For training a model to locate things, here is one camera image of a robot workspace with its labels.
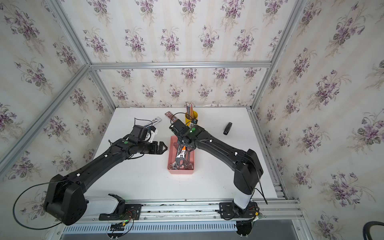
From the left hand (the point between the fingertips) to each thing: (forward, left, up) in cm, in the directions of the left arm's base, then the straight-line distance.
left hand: (162, 148), depth 82 cm
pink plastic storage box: (+1, -4, -11) cm, 12 cm away
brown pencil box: (+35, -1, -12) cm, 37 cm away
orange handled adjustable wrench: (-5, -11, 0) cm, 12 cm away
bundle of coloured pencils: (+29, -15, +1) cm, 33 cm away
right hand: (+3, -13, +3) cm, 14 cm away
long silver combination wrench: (-7, -14, -9) cm, 18 cm away
